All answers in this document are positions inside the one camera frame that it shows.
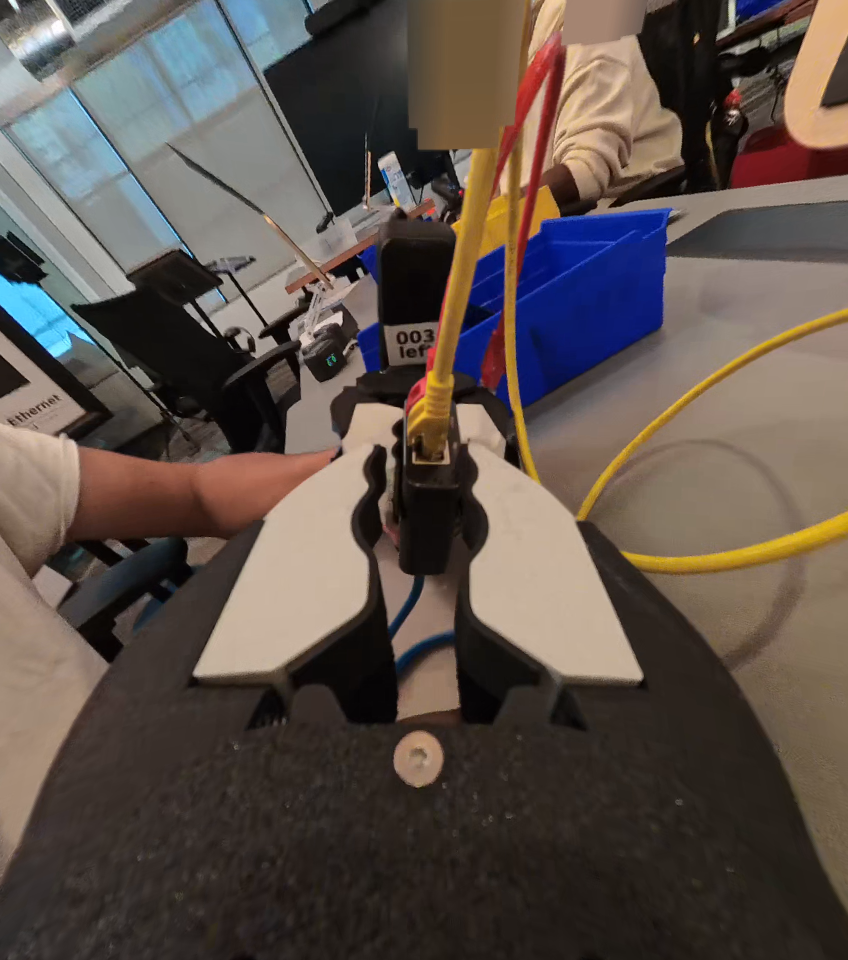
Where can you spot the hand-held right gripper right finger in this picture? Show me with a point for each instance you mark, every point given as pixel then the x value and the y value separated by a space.
pixel 544 585

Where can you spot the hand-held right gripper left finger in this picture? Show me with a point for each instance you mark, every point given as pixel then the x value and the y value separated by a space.
pixel 289 585

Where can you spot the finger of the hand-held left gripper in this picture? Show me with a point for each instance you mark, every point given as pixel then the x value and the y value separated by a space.
pixel 480 427
pixel 371 427

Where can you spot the black ethernet splitter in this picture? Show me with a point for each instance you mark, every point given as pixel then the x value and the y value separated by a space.
pixel 428 517

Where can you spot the blue plastic bin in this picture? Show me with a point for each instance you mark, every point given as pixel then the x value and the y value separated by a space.
pixel 589 300

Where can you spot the person's left forearm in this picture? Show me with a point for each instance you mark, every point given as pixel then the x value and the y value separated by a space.
pixel 206 495

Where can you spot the black device green display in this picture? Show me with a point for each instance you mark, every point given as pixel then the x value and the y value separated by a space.
pixel 326 356

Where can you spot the white wipes canister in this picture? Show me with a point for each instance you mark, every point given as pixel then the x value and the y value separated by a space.
pixel 392 176

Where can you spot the black display screen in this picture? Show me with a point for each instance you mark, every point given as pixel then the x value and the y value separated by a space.
pixel 334 97

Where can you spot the black office chair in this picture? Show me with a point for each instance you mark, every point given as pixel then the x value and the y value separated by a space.
pixel 169 352

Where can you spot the red storage box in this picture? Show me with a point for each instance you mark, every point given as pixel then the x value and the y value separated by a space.
pixel 791 157

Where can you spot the black wood-framed board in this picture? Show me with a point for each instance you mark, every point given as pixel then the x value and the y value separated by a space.
pixel 844 60

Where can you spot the silver air duct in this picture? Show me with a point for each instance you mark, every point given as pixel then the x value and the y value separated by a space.
pixel 41 37

